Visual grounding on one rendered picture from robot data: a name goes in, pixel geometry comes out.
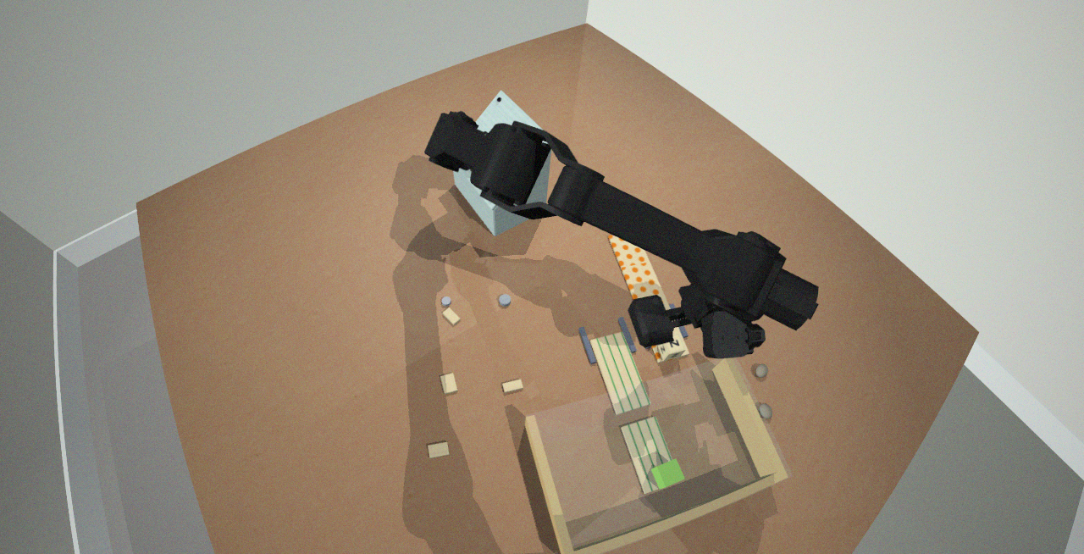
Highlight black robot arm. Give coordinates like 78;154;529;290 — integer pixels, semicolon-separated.
424;111;820;359

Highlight cream strip with green lines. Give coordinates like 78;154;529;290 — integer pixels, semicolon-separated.
590;332;643;392

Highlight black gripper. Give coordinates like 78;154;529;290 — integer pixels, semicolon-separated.
628;284;718;347

